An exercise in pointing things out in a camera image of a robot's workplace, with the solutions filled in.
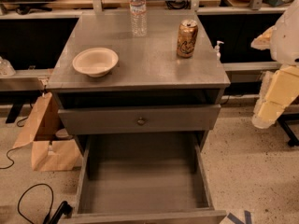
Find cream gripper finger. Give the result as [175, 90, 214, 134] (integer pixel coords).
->
[253, 71, 274, 115]
[251, 99, 284, 129]

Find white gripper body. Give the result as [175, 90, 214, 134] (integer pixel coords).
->
[265, 65, 299, 107]

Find orange soda can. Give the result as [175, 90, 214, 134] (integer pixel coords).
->
[177, 20, 198, 58]

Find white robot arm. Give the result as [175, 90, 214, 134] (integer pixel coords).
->
[250, 0, 299, 129]

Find grey drawer cabinet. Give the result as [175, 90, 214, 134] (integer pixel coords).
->
[47, 10, 230, 148]

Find open grey drawer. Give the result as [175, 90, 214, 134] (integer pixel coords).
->
[59, 133, 226, 224]

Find closed upper grey drawer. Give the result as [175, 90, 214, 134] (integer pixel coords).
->
[58, 105, 221, 135]

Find black metal stand leg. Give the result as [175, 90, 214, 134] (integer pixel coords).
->
[278, 113, 299, 147]

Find white pump dispenser bottle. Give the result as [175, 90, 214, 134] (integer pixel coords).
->
[214, 40, 224, 61]

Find clear plastic water bottle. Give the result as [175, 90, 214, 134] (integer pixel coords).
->
[129, 0, 147, 37]

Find white paper bowl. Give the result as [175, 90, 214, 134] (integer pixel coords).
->
[72, 48, 119, 77]

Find brown cardboard box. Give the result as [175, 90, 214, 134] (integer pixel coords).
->
[13, 92, 82, 172]

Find black cable bundle on desk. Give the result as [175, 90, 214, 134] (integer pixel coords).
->
[164, 0, 192, 10]

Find black floor cable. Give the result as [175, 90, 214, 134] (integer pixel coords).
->
[17, 183, 55, 224]

